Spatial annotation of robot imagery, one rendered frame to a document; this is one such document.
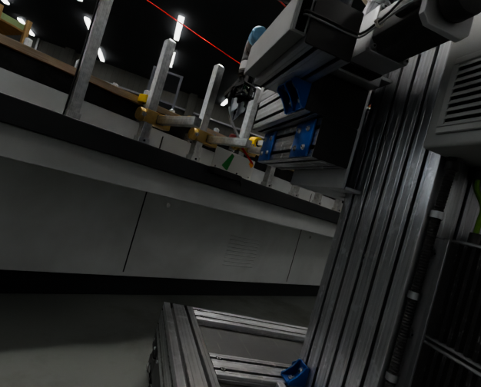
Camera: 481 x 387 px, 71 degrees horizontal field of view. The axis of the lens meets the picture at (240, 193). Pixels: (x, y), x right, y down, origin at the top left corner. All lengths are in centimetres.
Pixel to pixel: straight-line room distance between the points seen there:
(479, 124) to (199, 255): 155
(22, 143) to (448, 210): 116
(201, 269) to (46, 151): 105
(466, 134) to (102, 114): 129
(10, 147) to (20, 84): 29
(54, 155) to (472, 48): 115
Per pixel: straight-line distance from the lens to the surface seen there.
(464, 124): 60
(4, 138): 125
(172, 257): 180
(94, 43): 132
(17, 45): 145
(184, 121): 120
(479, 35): 68
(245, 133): 165
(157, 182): 142
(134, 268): 172
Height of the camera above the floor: 59
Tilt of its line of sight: 1 degrees up
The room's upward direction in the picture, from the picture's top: 16 degrees clockwise
